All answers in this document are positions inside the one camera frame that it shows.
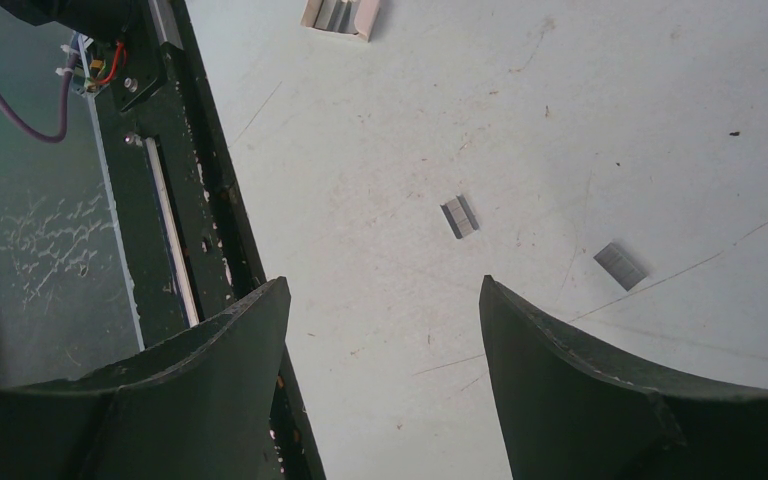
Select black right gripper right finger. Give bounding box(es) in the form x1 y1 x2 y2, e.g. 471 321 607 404
479 276 768 479

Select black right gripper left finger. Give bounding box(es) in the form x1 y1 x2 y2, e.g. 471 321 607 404
0 277 291 479

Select silver staple strip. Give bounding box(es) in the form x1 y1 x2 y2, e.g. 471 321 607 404
594 241 648 292
441 195 479 240

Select staple box tray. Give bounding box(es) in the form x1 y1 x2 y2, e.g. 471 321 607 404
300 0 382 43

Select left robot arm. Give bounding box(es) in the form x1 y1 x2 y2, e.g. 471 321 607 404
0 0 143 42

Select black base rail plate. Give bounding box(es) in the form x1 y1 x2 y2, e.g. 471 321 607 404
93 1 324 479

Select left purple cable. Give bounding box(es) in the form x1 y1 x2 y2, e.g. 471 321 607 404
0 0 81 144

